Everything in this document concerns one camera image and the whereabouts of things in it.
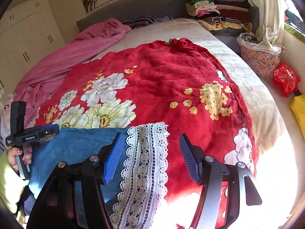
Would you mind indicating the person's left forearm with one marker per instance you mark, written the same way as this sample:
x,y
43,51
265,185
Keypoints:
x,y
9,186

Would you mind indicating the blue denim pants with lace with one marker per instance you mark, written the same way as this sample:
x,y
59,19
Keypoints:
x,y
78,143

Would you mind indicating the red plastic bag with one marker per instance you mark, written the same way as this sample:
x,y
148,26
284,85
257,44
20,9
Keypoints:
x,y
284,78

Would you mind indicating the striped pillow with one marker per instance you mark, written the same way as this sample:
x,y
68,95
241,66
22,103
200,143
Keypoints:
x,y
140,21

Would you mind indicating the cream curtain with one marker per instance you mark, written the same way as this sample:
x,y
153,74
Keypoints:
x,y
266,12

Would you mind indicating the yellow bag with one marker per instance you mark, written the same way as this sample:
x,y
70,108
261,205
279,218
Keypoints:
x,y
299,116

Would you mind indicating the bed with white sheet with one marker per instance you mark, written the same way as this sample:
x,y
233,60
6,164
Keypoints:
x,y
228,52

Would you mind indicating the blue floral cloth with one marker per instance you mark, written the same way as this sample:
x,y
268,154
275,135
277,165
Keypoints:
x,y
165,19

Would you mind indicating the floral laundry basket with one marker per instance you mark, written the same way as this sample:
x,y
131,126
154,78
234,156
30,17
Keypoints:
x,y
259,59

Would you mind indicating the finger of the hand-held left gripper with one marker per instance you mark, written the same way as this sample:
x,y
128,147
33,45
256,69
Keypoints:
x,y
53,129

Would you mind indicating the cream wardrobe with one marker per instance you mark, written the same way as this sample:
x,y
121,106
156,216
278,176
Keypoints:
x,y
26,35

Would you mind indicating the person's left hand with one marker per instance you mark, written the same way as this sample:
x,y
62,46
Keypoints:
x,y
13,157

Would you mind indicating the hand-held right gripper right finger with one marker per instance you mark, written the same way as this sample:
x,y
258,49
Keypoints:
x,y
188,158

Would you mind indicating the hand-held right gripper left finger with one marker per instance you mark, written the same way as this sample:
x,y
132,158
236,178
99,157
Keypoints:
x,y
114,158

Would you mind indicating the grey padded headboard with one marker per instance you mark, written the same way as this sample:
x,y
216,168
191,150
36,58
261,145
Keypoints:
x,y
147,4

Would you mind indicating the red floral blanket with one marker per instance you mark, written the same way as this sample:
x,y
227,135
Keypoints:
x,y
154,76

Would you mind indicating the pile of folded clothes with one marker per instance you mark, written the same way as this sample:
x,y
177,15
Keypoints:
x,y
221,14

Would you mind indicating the pink blanket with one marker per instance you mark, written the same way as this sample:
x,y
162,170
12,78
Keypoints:
x,y
59,54

